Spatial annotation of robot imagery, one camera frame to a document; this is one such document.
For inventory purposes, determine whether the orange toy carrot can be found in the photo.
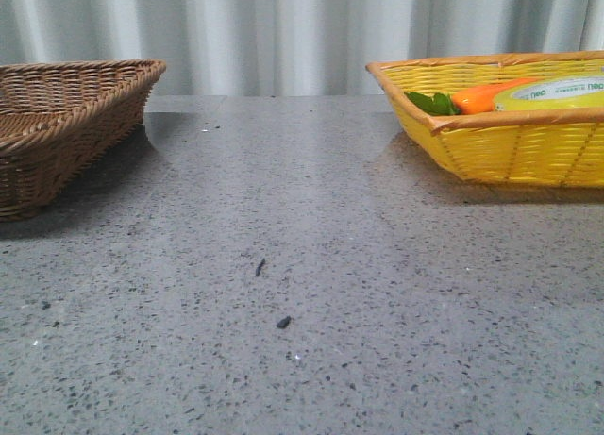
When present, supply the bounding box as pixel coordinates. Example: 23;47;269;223
405;77;537;116

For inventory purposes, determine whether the brown wicker basket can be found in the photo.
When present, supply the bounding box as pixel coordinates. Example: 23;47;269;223
1;59;166;221

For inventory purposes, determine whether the yellow packing tape roll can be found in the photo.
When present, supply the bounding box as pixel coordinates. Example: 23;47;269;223
494;73;603;111

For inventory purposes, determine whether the yellow wicker basket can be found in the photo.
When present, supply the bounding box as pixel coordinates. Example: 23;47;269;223
366;50;603;188

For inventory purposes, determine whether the white pleated curtain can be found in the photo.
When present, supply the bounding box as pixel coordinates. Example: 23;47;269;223
1;0;603;96

